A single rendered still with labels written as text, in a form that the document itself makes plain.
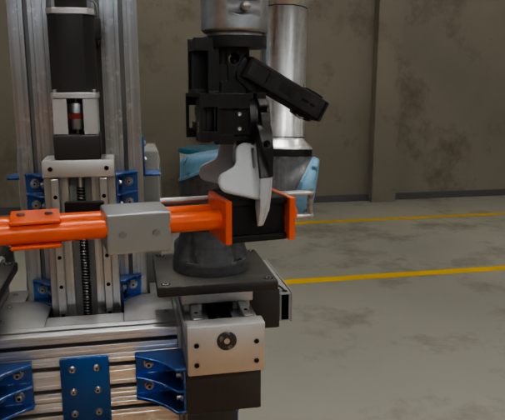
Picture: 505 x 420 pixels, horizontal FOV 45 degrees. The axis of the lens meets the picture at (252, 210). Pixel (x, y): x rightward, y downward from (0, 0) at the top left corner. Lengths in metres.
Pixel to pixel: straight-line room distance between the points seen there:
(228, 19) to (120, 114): 0.65
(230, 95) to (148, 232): 0.17
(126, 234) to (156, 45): 6.25
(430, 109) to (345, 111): 1.07
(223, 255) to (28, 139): 0.46
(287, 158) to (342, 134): 6.21
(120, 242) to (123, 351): 0.55
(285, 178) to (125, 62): 0.42
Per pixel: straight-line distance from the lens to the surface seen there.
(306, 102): 0.72
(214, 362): 1.08
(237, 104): 0.68
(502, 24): 8.19
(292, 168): 1.11
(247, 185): 0.67
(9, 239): 0.66
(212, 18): 0.69
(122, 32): 1.31
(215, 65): 0.69
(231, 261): 1.16
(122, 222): 0.66
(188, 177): 1.14
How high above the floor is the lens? 1.40
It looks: 12 degrees down
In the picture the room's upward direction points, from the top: straight up
